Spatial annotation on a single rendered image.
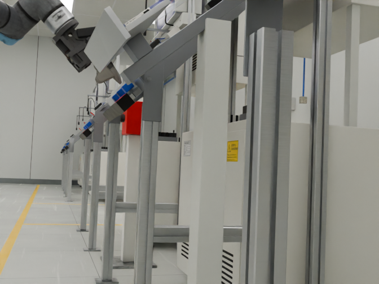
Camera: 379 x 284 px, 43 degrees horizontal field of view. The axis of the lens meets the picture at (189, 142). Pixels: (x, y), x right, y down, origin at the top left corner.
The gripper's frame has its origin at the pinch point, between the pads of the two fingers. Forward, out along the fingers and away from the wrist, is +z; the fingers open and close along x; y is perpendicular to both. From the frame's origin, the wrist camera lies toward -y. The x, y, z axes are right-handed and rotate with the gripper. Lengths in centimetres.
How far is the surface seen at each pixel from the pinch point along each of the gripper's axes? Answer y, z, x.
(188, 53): -16.9, 7.2, 10.0
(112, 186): 18, 29, -61
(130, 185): 10, 38, -94
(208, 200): 11, 33, 36
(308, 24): -68, 27, -15
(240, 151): -11.4, 38.1, 6.3
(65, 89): -89, -86, -871
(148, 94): 0.2, 8.2, 14.4
